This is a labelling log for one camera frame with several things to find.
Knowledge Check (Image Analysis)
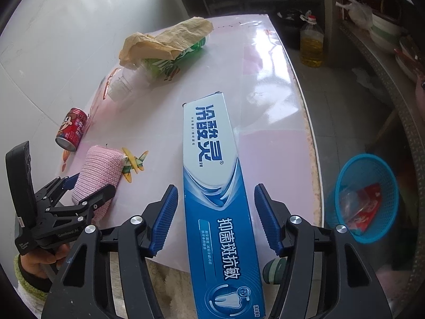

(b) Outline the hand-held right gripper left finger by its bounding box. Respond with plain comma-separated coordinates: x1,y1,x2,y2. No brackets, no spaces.
40,184,179,319

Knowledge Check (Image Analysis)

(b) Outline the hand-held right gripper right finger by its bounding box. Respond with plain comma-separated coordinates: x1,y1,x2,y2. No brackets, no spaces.
254,183,394,319

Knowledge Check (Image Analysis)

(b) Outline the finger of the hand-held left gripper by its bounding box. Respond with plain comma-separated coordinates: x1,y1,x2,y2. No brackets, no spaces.
41,183,117,228
33,172,81,208

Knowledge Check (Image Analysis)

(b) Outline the pink knit sponge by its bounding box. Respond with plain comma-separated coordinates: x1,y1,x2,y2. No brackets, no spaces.
71,144,128,220

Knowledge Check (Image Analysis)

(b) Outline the red drink can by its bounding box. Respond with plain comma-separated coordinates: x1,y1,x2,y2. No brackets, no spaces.
55,107,88,152

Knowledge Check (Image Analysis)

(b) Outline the blue white toothpaste box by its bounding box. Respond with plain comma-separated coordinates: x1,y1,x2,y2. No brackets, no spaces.
182,90,268,319

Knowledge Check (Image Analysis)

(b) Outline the clear plastic container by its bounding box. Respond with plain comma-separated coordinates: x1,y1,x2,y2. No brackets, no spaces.
339,186,366,220

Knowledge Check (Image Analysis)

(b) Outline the red snack bag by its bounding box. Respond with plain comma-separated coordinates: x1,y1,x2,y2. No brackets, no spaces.
345,183,382,231

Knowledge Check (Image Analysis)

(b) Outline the blue plastic basket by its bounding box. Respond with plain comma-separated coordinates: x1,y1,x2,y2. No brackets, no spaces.
325,154,399,245

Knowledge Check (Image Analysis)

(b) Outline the person's left forearm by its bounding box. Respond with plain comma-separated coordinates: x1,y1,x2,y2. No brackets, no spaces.
13,254,54,303

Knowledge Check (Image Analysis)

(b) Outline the person's left hand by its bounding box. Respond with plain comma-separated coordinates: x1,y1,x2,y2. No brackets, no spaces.
18,243,70,280

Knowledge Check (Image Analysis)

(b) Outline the clear bag with red print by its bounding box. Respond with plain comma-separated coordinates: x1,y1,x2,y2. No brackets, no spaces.
89,67,122,127

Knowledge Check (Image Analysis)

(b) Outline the pink printed table cover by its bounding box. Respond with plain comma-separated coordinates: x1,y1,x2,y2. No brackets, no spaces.
61,14,319,273

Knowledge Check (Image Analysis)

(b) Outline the green plastic bottle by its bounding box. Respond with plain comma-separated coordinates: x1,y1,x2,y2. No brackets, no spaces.
108,36,207,102

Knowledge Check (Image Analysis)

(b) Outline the crumpled pale yellow paper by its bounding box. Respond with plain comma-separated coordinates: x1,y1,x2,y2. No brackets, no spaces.
119,32,173,66

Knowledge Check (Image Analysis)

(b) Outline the cooking oil bottle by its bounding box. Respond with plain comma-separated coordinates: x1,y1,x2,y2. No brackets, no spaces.
300,11,325,69

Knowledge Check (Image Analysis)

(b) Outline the grey concrete counter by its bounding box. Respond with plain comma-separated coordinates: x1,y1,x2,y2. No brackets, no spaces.
166,0,425,306

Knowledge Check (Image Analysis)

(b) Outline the dark container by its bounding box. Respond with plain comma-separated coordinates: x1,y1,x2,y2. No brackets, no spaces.
277,9,311,49

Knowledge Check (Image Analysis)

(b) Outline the stack of bowls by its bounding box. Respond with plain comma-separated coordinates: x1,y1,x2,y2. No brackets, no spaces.
370,11,406,54

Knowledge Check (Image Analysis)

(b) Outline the white plastic bag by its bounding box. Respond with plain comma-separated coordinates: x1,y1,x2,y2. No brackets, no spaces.
335,0,373,25

